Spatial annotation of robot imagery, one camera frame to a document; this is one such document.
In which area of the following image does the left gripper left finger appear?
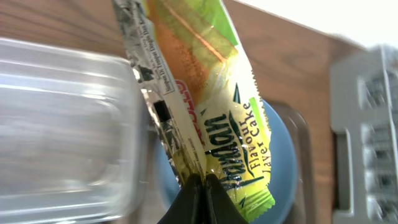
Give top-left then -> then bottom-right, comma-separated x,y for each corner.
158,174 -> 205,224

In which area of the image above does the brown serving tray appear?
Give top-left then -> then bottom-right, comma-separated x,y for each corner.
131,101 -> 318,223

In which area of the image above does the yellow green snack wrapper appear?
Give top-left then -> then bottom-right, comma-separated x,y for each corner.
113,0 -> 275,222

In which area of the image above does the blue plate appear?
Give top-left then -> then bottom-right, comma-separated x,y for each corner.
154,101 -> 299,224

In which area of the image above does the grey dishwasher rack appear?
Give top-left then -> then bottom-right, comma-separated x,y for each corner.
330,45 -> 397,223

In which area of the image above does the clear plastic bin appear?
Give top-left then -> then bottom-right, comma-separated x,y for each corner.
1,38 -> 149,223

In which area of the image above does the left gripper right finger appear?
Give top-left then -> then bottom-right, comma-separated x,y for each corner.
204,174 -> 248,224

